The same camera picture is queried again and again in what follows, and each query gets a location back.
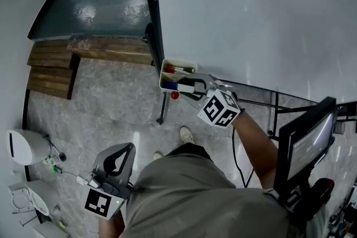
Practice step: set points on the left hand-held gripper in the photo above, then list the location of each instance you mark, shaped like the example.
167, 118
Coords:
96, 203

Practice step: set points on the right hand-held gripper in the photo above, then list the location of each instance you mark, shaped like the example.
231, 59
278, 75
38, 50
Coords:
214, 108

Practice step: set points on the white plastic block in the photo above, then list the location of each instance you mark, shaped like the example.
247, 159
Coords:
186, 88

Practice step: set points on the person's left forearm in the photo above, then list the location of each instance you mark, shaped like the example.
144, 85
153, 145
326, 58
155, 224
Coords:
111, 227

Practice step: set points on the person's right forearm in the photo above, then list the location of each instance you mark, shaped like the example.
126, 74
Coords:
256, 150

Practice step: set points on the whiteboard on black stand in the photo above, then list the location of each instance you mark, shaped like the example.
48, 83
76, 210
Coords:
251, 14

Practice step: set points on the red round magnet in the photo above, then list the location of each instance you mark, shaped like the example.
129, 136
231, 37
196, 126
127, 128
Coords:
174, 95

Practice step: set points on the red capped marker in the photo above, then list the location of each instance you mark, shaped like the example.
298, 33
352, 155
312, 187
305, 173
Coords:
178, 69

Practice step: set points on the white marker holder tray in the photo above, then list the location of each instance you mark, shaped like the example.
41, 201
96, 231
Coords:
162, 75

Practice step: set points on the person's left white shoe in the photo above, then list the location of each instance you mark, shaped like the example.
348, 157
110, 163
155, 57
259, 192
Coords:
158, 155

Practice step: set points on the person's white shoe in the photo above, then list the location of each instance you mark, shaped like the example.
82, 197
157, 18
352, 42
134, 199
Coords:
187, 135
158, 155

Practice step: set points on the person's right white shoe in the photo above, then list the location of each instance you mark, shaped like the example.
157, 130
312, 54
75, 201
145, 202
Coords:
187, 135

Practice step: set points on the black round plug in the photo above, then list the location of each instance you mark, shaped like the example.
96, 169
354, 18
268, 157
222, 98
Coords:
62, 156

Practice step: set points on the green small object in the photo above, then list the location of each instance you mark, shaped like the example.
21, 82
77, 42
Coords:
53, 164

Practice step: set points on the person's black trousers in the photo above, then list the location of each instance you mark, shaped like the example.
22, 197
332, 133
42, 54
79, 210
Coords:
192, 151

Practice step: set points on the white plastic shell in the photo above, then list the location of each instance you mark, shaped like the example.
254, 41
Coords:
36, 198

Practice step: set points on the person's olive shirt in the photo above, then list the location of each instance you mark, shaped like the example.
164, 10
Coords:
195, 198

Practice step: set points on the white round appliance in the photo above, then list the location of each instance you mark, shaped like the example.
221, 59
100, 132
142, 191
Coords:
25, 147

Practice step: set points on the wooden platform edge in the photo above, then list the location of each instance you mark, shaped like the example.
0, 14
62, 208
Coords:
111, 50

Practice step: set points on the dark wooden steps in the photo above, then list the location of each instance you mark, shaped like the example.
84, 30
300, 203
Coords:
50, 72

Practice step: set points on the black chest-mounted monitor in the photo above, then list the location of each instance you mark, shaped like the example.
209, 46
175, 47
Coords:
304, 147

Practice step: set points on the black monitor mount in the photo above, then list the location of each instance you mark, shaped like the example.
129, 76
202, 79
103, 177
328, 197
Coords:
315, 198

